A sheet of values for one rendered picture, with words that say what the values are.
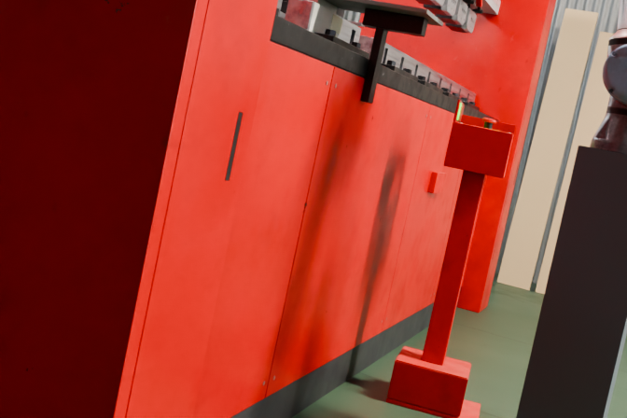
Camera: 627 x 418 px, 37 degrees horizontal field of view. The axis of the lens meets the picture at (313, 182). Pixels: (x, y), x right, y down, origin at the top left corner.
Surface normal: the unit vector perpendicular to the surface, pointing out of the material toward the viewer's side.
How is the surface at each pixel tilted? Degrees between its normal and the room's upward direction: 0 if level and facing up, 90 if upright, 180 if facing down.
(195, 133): 90
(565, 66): 82
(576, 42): 82
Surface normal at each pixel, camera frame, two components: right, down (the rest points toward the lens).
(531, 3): -0.33, 0.00
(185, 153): 0.92, 0.22
